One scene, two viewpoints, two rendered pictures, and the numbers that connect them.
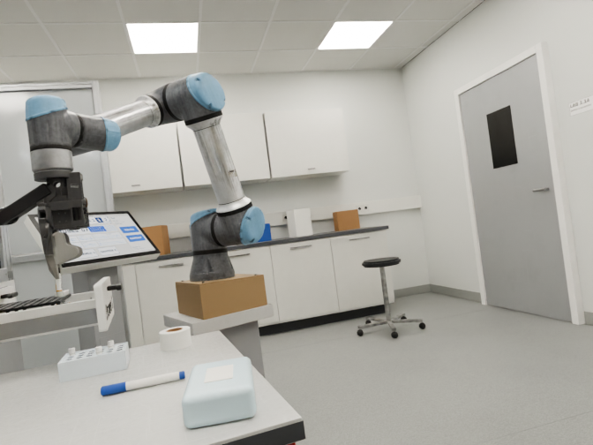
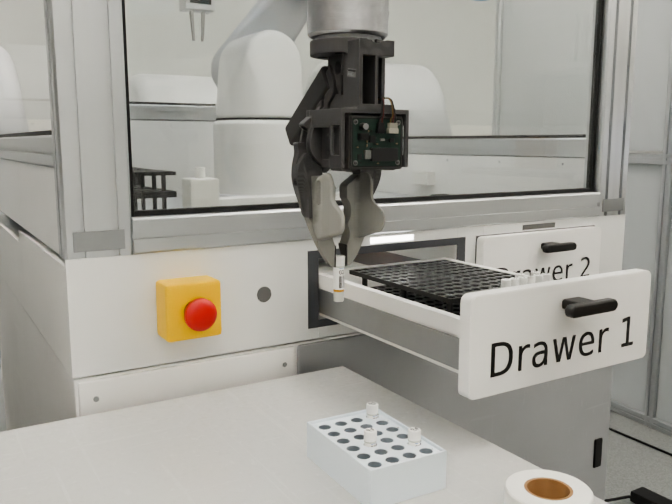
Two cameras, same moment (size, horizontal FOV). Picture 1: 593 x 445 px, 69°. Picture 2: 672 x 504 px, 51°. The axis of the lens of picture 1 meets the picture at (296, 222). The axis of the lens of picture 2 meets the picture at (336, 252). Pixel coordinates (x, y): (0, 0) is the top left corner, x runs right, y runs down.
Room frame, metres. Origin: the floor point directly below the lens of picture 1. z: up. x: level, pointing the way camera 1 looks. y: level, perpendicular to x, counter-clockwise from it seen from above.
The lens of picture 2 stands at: (0.74, -0.18, 1.08)
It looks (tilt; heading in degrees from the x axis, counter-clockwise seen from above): 9 degrees down; 79
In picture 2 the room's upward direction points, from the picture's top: straight up
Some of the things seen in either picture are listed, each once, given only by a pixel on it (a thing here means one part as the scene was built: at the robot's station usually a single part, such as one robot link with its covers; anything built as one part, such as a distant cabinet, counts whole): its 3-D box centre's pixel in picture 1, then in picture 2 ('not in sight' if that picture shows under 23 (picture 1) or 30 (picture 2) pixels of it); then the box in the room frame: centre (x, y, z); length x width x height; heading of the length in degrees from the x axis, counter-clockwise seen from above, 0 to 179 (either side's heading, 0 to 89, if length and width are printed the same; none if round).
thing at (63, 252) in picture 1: (63, 254); (331, 222); (0.87, 0.47, 1.01); 0.06 x 0.03 x 0.09; 108
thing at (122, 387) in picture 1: (144, 382); not in sight; (0.76, 0.30, 0.77); 0.14 x 0.02 x 0.02; 104
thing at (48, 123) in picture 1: (49, 125); not in sight; (0.89, 0.48, 1.27); 0.09 x 0.08 x 0.11; 151
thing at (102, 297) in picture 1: (105, 301); (561, 328); (1.14, 0.52, 0.87); 0.29 x 0.02 x 0.11; 20
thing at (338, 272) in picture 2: (58, 284); (338, 278); (0.88, 0.49, 0.95); 0.01 x 0.01 x 0.05
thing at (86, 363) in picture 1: (95, 360); (373, 453); (0.91, 0.45, 0.78); 0.12 x 0.08 x 0.04; 108
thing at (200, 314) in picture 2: not in sight; (198, 313); (0.74, 0.67, 0.88); 0.04 x 0.03 x 0.04; 20
